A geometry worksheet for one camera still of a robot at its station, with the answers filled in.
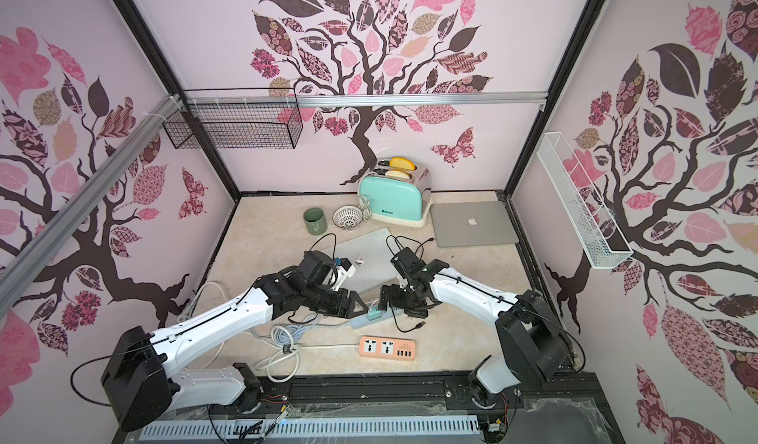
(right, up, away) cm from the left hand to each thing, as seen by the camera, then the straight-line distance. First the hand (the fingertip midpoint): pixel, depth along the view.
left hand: (356, 316), depth 75 cm
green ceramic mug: (-18, +25, +29) cm, 43 cm away
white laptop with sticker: (+2, +13, +25) cm, 29 cm away
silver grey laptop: (+40, +24, +35) cm, 58 cm away
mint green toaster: (+12, +35, +25) cm, 44 cm away
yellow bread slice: (+14, +46, +31) cm, 57 cm away
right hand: (+10, -2, +7) cm, 12 cm away
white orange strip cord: (-20, -14, +2) cm, 24 cm away
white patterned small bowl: (-7, +27, +35) cm, 45 cm away
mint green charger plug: (+4, -1, +6) cm, 8 cm away
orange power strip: (+7, -10, +4) cm, 13 cm away
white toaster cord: (0, +31, +26) cm, 40 cm away
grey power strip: (+1, -4, +8) cm, 9 cm away
